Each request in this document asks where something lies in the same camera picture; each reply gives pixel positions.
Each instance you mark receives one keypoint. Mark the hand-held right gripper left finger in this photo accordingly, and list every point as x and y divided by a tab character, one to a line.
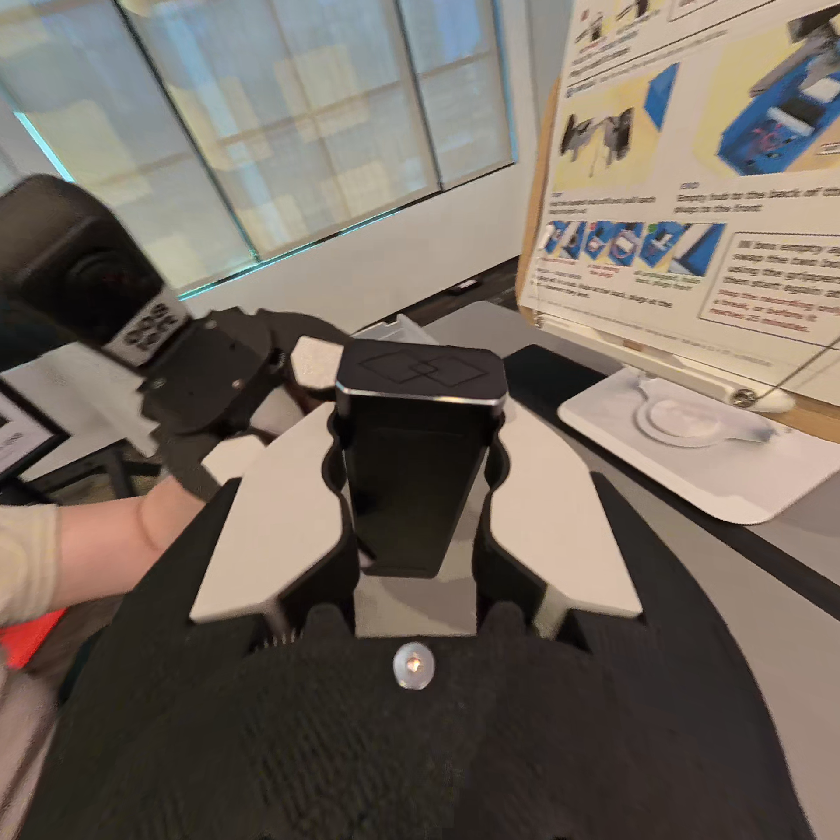
275	525

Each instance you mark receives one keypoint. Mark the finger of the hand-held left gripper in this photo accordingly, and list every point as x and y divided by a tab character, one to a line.
229	458
318	364

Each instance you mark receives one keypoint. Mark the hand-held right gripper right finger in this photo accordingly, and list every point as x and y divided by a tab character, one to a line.
564	525

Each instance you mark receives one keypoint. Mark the clear plastic bin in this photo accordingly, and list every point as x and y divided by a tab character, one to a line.
400	327

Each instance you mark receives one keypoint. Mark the black usb hub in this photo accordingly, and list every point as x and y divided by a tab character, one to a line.
413	485

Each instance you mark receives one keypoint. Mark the person's left hand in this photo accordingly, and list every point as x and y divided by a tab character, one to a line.
124	538

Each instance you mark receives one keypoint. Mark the white document stand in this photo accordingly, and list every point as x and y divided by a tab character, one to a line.
722	472

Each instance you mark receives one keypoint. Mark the black framed white sign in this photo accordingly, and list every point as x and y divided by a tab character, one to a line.
19	433

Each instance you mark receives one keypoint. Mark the large glass window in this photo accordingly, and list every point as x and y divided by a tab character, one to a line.
262	131

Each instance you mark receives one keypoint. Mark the red orange object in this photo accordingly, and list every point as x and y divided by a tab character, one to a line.
29	636

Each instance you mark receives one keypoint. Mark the instruction sheet on white stand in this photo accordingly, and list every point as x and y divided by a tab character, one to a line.
810	410

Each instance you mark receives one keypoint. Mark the person's pale trousers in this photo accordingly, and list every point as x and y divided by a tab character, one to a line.
23	735

